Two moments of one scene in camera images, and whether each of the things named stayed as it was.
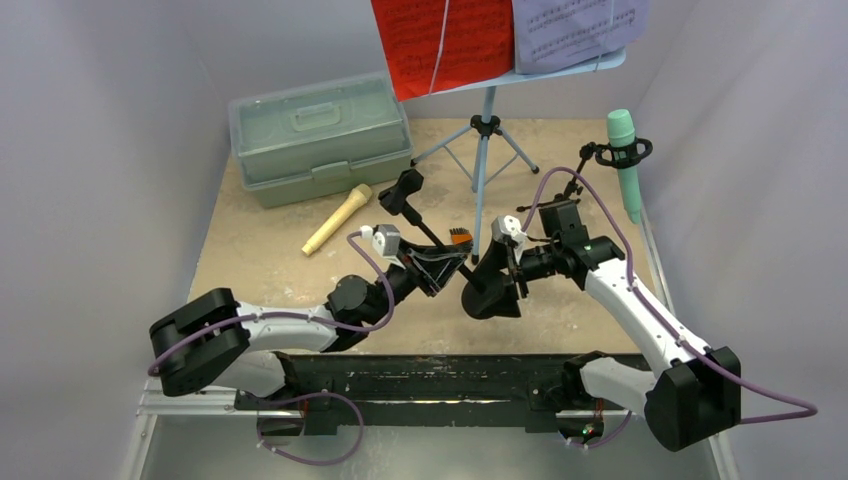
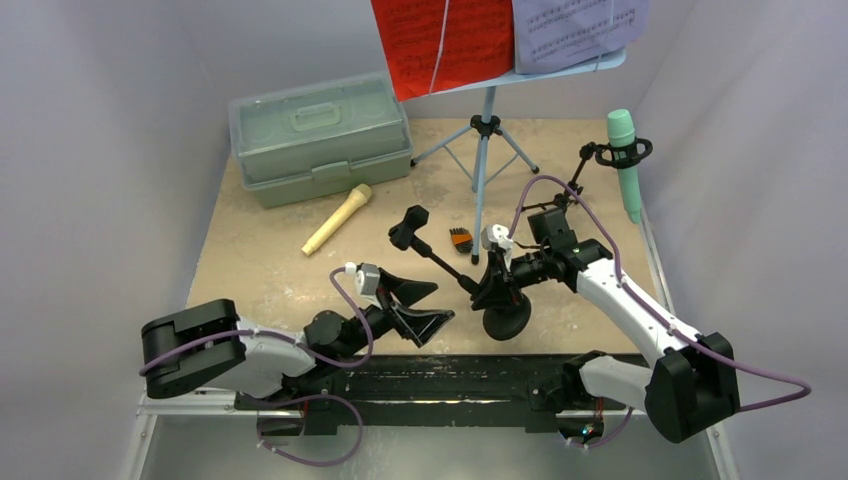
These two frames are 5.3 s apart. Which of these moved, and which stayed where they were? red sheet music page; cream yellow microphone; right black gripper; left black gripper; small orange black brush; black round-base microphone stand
Moved: black round-base microphone stand; left black gripper
Stayed: small orange black brush; red sheet music page; right black gripper; cream yellow microphone
